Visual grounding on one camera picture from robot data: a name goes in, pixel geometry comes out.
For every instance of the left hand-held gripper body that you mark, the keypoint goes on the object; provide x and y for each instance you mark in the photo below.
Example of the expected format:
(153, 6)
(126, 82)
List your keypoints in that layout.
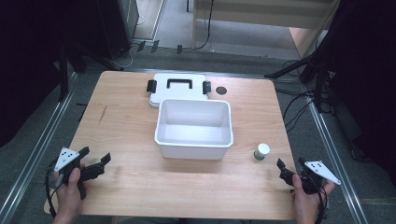
(90, 171)

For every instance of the white plastic storage box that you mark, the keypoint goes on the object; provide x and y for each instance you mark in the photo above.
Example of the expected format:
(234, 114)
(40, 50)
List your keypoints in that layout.
(193, 129)

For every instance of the dark round table hole cover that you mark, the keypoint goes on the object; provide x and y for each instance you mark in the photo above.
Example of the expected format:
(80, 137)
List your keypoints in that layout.
(221, 90)

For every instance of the black stand legs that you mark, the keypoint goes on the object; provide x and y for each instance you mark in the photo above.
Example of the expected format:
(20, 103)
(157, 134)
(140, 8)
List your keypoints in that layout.
(308, 67)

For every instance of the light wooden furniture frame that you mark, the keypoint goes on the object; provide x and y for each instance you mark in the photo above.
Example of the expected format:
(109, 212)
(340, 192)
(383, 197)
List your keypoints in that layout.
(264, 14)

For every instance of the person's right hand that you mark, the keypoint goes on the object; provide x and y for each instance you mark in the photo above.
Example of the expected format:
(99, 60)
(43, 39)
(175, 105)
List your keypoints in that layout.
(306, 203)

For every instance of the person's left hand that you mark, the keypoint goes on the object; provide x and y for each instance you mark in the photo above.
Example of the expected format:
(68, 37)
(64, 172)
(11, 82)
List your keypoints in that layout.
(68, 196)

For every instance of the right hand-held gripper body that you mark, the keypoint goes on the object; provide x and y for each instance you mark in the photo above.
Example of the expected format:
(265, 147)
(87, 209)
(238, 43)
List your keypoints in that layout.
(313, 182)

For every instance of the aluminium floor rail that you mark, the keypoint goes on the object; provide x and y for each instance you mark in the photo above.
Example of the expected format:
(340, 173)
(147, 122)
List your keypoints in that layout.
(336, 161)
(34, 155)

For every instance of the black upright stand post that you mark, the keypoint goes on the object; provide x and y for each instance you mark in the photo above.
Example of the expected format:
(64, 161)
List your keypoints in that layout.
(63, 73)

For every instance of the small white-capped green bottle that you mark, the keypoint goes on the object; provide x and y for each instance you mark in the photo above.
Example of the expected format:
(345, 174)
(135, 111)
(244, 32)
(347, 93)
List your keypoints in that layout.
(261, 151)

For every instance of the dark cabinet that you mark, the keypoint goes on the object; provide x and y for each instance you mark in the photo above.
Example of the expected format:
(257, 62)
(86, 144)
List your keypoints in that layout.
(120, 25)

